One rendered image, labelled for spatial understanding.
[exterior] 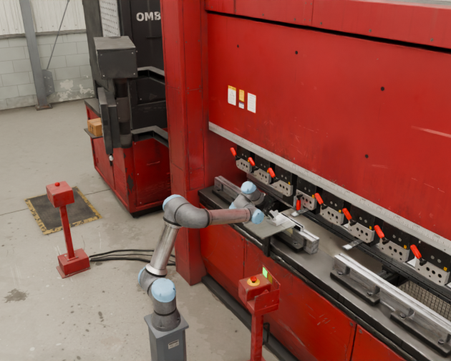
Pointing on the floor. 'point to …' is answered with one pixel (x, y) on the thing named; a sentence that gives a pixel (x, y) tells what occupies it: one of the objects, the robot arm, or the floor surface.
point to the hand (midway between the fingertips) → (270, 218)
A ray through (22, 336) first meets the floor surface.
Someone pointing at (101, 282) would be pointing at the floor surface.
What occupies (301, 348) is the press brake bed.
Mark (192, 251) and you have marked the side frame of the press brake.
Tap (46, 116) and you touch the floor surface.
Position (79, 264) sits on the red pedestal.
